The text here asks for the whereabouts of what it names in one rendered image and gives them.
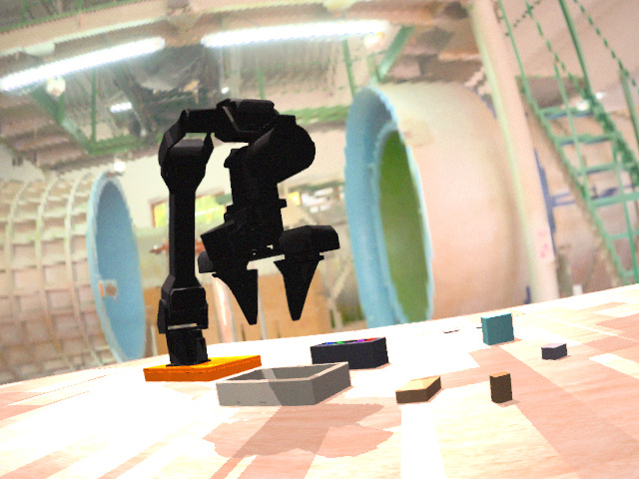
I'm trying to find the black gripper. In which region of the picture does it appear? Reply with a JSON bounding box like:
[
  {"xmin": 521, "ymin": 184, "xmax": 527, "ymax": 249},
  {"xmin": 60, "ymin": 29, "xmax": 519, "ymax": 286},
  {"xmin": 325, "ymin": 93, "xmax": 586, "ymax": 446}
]
[{"xmin": 197, "ymin": 189, "xmax": 340, "ymax": 325}]

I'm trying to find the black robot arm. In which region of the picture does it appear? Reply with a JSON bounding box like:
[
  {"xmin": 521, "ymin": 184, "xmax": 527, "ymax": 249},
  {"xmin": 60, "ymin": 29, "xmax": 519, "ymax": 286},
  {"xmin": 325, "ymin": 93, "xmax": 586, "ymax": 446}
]
[{"xmin": 157, "ymin": 98, "xmax": 316, "ymax": 367}]

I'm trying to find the teal block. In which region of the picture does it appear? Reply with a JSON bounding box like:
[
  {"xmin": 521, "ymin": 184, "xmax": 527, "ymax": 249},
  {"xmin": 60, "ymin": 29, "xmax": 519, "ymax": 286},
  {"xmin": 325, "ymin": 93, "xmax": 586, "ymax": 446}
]
[{"xmin": 480, "ymin": 311, "xmax": 515, "ymax": 346}]

